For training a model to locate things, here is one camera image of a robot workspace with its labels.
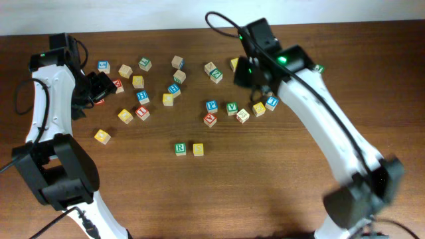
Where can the green V block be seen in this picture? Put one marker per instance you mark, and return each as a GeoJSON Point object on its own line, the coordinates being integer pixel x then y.
{"type": "Point", "coordinates": [231, 108]}

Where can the green J block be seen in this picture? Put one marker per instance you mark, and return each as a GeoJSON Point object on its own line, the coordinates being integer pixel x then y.
{"type": "Point", "coordinates": [319, 68]}

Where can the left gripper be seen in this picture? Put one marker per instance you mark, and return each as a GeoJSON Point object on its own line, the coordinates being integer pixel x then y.
{"type": "Point", "coordinates": [104, 85]}

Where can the wood block blue D side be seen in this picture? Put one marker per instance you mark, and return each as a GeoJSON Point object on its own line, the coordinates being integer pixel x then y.
{"type": "Point", "coordinates": [177, 62]}

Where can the wood block green side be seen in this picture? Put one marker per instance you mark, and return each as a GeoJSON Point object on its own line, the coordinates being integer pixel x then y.
{"type": "Point", "coordinates": [179, 76]}

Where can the green R block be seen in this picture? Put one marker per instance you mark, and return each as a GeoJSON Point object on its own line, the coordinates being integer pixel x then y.
{"type": "Point", "coordinates": [180, 149]}

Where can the yellow S block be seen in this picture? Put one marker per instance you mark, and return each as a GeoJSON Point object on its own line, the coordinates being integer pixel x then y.
{"type": "Point", "coordinates": [198, 149]}

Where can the blue P block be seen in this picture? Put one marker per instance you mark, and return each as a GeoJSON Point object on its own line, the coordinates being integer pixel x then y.
{"type": "Point", "coordinates": [212, 106]}

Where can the yellow O block lowest left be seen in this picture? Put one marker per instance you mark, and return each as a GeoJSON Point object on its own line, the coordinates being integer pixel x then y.
{"type": "Point", "coordinates": [102, 136]}

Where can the blue block far left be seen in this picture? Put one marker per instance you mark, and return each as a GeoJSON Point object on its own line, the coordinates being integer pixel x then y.
{"type": "Point", "coordinates": [104, 66]}

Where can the yellow G block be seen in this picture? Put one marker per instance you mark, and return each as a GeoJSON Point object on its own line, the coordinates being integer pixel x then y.
{"type": "Point", "coordinates": [138, 82]}

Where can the red V block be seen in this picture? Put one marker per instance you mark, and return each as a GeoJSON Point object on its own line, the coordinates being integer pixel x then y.
{"type": "Point", "coordinates": [210, 119]}

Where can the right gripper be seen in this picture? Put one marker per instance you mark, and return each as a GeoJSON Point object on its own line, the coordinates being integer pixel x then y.
{"type": "Point", "coordinates": [238, 78]}

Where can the blue H block left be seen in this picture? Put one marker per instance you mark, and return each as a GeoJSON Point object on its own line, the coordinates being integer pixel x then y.
{"type": "Point", "coordinates": [142, 97]}

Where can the blue h block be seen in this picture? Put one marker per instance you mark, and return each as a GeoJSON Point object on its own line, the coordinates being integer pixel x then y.
{"type": "Point", "coordinates": [174, 89]}
{"type": "Point", "coordinates": [142, 97]}

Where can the plain wood block top centre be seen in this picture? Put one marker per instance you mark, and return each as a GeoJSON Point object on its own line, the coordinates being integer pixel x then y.
{"type": "Point", "coordinates": [209, 67]}

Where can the yellow block centre left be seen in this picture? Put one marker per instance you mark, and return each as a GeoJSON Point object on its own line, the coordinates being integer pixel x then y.
{"type": "Point", "coordinates": [168, 100]}

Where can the green Z block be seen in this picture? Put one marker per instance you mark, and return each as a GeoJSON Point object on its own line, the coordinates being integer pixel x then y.
{"type": "Point", "coordinates": [216, 75]}

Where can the yellow E block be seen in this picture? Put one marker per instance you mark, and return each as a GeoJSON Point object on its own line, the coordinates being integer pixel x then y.
{"type": "Point", "coordinates": [258, 109]}

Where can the green L block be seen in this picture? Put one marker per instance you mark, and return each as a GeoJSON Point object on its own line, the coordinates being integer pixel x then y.
{"type": "Point", "coordinates": [145, 64]}

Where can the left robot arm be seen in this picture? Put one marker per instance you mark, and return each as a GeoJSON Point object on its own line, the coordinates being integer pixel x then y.
{"type": "Point", "coordinates": [54, 166]}

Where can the blue H block centre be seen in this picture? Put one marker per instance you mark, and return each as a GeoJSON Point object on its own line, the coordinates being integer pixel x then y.
{"type": "Point", "coordinates": [174, 89]}

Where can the red A block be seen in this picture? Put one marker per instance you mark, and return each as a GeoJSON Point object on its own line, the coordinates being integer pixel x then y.
{"type": "Point", "coordinates": [119, 86]}

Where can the plain wood yellow-side block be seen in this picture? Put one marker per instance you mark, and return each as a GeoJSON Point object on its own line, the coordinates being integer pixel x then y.
{"type": "Point", "coordinates": [125, 71]}

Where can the blue I block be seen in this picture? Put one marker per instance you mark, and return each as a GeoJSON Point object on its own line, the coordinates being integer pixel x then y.
{"type": "Point", "coordinates": [271, 103]}

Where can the yellow block top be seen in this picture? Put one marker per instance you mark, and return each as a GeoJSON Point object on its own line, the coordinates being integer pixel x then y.
{"type": "Point", "coordinates": [233, 64]}

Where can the red I block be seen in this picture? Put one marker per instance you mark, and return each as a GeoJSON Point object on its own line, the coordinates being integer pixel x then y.
{"type": "Point", "coordinates": [142, 113]}

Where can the yellow O block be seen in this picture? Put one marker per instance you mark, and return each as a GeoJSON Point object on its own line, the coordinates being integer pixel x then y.
{"type": "Point", "coordinates": [125, 116]}

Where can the white picture block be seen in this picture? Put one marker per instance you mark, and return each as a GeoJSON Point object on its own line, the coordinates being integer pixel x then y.
{"type": "Point", "coordinates": [242, 116]}

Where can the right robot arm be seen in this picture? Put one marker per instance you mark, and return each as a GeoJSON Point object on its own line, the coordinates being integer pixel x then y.
{"type": "Point", "coordinates": [368, 181]}

